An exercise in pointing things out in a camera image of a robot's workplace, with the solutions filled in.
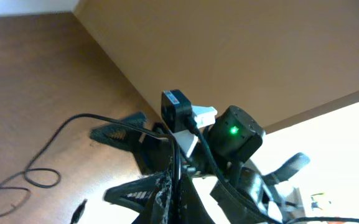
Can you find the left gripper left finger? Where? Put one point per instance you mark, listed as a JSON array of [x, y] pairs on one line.
[[157, 209]]

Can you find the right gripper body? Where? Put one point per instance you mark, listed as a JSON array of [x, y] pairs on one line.
[[153, 155]]

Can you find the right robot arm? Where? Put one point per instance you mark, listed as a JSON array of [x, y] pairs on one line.
[[244, 195]]

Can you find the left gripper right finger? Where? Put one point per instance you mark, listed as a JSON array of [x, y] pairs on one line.
[[191, 209]]

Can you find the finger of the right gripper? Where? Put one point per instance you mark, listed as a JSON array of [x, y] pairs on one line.
[[132, 195], [118, 136]]

